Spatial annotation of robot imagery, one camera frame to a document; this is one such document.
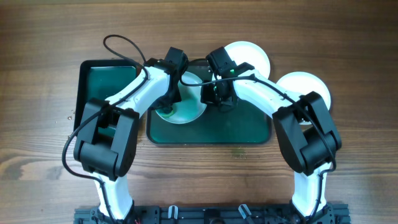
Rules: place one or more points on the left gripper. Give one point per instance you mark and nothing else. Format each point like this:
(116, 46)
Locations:
(168, 104)

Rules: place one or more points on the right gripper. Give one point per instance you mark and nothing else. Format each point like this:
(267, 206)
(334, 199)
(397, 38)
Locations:
(218, 98)

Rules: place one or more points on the green yellow sponge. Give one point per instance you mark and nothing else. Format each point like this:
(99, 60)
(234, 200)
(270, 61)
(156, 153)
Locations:
(165, 111)

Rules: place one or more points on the pale blue plate bottom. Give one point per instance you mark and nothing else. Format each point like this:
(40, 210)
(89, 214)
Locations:
(190, 108)

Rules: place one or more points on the white plate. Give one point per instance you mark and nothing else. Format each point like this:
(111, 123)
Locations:
(304, 83)
(243, 51)

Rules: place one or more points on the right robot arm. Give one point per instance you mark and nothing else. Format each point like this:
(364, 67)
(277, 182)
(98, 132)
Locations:
(306, 134)

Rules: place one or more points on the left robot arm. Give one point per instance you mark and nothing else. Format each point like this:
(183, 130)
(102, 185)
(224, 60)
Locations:
(106, 138)

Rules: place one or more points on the large dark green tray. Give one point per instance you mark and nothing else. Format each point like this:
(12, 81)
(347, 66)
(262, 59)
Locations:
(243, 124)

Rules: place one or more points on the small black water tray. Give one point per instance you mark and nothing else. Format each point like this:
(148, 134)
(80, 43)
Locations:
(101, 79)

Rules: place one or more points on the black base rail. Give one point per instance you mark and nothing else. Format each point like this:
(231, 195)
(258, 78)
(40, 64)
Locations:
(277, 213)

